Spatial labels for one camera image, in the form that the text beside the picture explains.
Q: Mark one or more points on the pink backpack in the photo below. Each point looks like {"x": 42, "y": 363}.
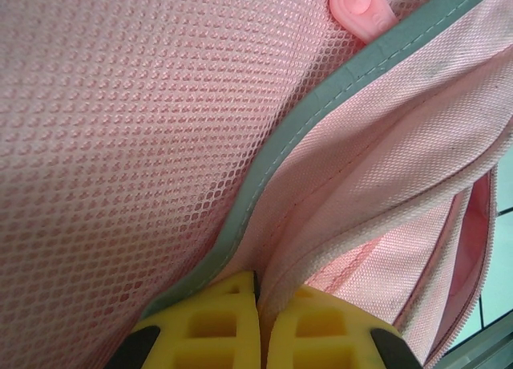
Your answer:
{"x": 120, "y": 124}

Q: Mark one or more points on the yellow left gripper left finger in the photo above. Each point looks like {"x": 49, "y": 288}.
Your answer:
{"x": 216, "y": 329}

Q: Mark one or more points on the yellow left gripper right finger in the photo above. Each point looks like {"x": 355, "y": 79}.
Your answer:
{"x": 320, "y": 337}

